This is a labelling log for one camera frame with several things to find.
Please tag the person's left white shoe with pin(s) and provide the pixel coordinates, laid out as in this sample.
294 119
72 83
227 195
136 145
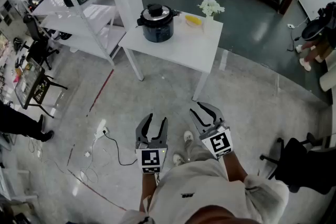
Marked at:
178 159

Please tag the white square table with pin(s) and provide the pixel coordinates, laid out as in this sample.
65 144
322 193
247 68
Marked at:
183 49

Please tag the person's white shirt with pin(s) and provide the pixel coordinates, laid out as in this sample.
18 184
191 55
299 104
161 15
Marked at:
210 186

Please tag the white power strip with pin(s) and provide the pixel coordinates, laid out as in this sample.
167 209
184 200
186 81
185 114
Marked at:
101 128

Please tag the small white socket block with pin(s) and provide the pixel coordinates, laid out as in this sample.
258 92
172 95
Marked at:
291 26

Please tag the yellow corn cob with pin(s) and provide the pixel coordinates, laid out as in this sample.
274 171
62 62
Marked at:
193 20

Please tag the person's white shoe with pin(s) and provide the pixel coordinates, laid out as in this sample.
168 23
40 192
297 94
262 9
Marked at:
178 159
188 136

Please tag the black pressure cooker pot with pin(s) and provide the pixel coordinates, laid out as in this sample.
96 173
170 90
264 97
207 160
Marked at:
157 32

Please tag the white metal shelf rack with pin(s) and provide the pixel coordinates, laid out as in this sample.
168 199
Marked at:
78 21

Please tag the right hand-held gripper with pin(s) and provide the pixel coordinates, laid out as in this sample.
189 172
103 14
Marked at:
219 143

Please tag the black folding stand with tray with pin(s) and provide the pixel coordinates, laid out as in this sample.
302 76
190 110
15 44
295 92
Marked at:
27 84

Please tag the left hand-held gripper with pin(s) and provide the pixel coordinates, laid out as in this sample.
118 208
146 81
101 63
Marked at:
151 157

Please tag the white cylindrical ottoman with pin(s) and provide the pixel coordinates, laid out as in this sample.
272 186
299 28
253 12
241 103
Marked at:
328 78

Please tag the cooker lid with black handle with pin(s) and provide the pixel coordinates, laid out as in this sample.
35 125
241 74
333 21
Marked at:
157 12

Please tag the white flower bouquet in vase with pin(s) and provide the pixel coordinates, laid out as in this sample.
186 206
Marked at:
211 6

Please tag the black mesh office chair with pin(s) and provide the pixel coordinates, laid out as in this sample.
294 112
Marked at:
302 162

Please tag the person's grey trousers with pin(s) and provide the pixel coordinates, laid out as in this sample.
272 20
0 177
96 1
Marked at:
195 152

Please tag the black round appliance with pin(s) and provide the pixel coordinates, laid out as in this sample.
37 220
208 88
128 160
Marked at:
38 0

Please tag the person's right forearm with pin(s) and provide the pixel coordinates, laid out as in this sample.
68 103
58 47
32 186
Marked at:
235 168

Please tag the white power adapter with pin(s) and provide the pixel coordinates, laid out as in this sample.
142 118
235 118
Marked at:
87 154

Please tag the person's left forearm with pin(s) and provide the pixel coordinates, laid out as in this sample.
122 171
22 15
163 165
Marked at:
147 191

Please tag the person's right white shoe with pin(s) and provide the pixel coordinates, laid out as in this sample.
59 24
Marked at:
188 136

